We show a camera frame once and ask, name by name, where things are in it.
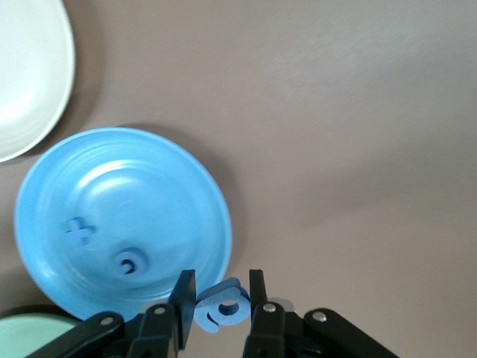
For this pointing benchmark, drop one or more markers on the green round plate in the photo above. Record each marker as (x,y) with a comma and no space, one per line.
(22,335)

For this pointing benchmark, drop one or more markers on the blue lowercase letter a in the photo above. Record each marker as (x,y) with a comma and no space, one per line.
(240,317)

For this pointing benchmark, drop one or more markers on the brown table cover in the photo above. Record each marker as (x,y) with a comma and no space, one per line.
(335,112)

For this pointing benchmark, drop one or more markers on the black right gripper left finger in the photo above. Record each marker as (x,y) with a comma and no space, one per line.
(182,298)

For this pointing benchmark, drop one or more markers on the beige round plate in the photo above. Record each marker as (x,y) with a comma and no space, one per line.
(30,74)

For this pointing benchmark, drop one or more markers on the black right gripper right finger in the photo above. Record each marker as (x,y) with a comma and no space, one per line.
(268,328)

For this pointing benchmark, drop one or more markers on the blue letter G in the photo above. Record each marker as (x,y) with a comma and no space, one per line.
(136,254)

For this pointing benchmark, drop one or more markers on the blue plus sign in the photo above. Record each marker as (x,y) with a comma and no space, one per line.
(78,233)

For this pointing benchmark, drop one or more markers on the blue round plate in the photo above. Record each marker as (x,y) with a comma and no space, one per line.
(149,205)

